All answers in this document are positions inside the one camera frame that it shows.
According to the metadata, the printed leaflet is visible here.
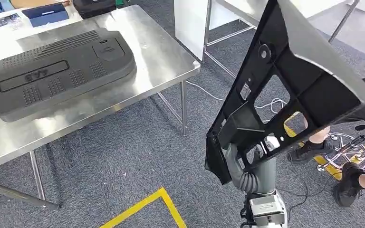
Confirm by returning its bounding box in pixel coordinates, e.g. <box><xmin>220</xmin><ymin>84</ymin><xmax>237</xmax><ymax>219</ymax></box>
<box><xmin>0</xmin><ymin>13</ymin><xmax>23</xmax><ymax>31</ymax></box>

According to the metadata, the white floor cable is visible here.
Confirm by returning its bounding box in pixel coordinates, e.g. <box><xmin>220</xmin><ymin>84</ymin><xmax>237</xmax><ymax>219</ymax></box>
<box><xmin>187</xmin><ymin>81</ymin><xmax>288</xmax><ymax>124</ymax></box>

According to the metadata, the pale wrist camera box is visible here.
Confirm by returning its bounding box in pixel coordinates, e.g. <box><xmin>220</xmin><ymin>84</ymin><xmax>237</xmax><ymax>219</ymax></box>
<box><xmin>249</xmin><ymin>197</ymin><xmax>286</xmax><ymax>227</ymax></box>

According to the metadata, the black plastic trim panel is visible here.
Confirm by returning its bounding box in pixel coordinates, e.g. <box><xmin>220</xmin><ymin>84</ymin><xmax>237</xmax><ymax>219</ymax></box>
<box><xmin>204</xmin><ymin>0</ymin><xmax>365</xmax><ymax>186</ymax></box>

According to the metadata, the blue box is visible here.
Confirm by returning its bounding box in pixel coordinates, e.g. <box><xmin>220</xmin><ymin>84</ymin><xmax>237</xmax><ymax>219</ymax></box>
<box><xmin>22</xmin><ymin>3</ymin><xmax>70</xmax><ymax>28</ymax></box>

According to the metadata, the black foam engine cover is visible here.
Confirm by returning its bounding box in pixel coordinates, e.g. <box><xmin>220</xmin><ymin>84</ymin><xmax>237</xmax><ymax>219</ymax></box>
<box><xmin>0</xmin><ymin>28</ymin><xmax>137</xmax><ymax>123</ymax></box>

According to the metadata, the chrome chair base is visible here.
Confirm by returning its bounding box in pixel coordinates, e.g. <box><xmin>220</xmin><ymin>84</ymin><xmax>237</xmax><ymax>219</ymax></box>
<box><xmin>316</xmin><ymin>132</ymin><xmax>365</xmax><ymax>173</ymax></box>

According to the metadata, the black case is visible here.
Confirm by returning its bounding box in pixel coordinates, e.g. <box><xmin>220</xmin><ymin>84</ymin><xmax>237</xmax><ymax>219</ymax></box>
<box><xmin>73</xmin><ymin>0</ymin><xmax>117</xmax><ymax>19</ymax></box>

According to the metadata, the person's black shoe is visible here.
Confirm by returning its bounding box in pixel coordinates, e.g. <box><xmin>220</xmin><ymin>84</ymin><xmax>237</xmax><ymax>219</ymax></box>
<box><xmin>287</xmin><ymin>138</ymin><xmax>336</xmax><ymax>165</ymax></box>
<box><xmin>332</xmin><ymin>162</ymin><xmax>365</xmax><ymax>208</ymax></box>

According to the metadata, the stainless steel table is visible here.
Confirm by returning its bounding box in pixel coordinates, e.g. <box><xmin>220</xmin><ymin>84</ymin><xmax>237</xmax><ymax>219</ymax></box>
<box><xmin>201</xmin><ymin>0</ymin><xmax>359</xmax><ymax>79</ymax></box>
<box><xmin>0</xmin><ymin>4</ymin><xmax>201</xmax><ymax>211</ymax></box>

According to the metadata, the brown cardboard sheet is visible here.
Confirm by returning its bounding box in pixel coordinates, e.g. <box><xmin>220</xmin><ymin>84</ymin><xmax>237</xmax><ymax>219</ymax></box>
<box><xmin>10</xmin><ymin>0</ymin><xmax>73</xmax><ymax>9</ymax></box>

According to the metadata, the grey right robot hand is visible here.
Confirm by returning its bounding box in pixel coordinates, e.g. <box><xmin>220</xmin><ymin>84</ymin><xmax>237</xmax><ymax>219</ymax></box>
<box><xmin>224</xmin><ymin>138</ymin><xmax>279</xmax><ymax>195</ymax></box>

